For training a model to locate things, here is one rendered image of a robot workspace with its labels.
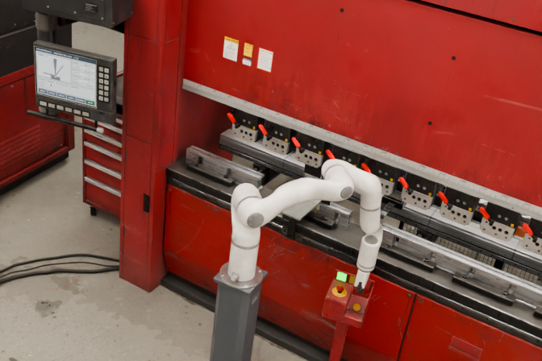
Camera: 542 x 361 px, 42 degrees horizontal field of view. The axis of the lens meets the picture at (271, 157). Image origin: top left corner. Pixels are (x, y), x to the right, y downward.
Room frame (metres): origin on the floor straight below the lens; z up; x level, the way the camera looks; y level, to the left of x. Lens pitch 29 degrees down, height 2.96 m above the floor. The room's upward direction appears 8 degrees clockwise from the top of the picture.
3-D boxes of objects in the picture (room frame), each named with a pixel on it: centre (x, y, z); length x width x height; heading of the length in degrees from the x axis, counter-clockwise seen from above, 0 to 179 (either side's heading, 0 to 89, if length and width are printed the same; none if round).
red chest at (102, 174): (4.26, 0.95, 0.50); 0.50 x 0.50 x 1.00; 63
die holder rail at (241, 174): (3.52, 0.26, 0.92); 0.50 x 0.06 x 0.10; 63
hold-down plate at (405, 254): (2.95, -0.75, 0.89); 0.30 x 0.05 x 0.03; 63
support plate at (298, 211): (3.14, -0.17, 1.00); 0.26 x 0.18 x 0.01; 153
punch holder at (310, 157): (3.28, -0.21, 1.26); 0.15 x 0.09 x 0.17; 63
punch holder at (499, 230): (2.83, -1.10, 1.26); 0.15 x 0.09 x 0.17; 63
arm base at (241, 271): (2.48, 0.06, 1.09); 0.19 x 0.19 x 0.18
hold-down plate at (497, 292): (2.77, -1.10, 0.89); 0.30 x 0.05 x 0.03; 63
